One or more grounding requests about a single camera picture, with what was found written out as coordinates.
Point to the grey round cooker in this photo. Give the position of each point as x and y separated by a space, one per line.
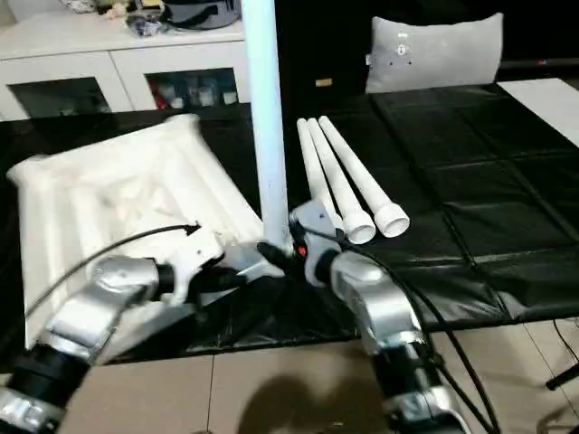
199 13

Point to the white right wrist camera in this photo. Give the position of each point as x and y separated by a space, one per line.
316 217

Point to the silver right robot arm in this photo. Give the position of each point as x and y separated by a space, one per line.
384 307

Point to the black television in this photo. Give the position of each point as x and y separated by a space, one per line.
543 63

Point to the black work mat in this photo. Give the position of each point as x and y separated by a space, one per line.
452 181

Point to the grey cushion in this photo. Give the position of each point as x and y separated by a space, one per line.
434 54

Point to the white plastic table top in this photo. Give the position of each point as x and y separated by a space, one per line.
113 181

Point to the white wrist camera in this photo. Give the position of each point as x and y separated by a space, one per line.
199 257
316 217

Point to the white plastic table leg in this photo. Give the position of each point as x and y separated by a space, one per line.
337 181
362 181
267 113
312 163

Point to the white flat board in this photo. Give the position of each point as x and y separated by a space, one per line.
547 104

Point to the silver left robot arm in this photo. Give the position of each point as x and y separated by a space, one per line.
81 316

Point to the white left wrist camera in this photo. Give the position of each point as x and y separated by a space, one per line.
199 257

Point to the white glass-door cabinet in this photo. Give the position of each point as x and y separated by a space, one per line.
90 59

